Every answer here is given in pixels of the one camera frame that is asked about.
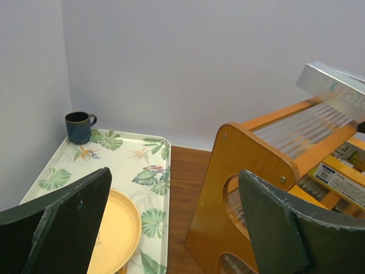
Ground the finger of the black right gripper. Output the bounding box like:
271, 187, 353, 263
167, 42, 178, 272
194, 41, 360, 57
357, 122, 365, 133

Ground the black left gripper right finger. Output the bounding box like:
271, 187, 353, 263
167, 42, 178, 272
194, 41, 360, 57
238, 170, 364, 273

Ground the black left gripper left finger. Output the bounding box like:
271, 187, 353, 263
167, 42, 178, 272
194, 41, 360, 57
1, 167, 112, 273

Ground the silver toothpaste box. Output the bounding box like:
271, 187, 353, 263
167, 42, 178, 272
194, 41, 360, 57
296, 61, 364, 123

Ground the orange toothpaste box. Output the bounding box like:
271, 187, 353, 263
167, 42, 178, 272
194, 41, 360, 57
332, 142, 364, 173
307, 155, 364, 211

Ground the wooden three-tier shelf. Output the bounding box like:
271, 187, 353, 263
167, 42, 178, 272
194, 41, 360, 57
185, 98, 364, 273

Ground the orange plate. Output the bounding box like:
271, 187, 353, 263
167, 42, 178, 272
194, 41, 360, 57
87, 190, 141, 273

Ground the floral serving tray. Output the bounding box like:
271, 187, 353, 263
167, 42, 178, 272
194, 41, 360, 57
23, 129, 171, 273

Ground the dark blue mug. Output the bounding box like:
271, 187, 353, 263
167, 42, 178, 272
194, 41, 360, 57
65, 111, 98, 145

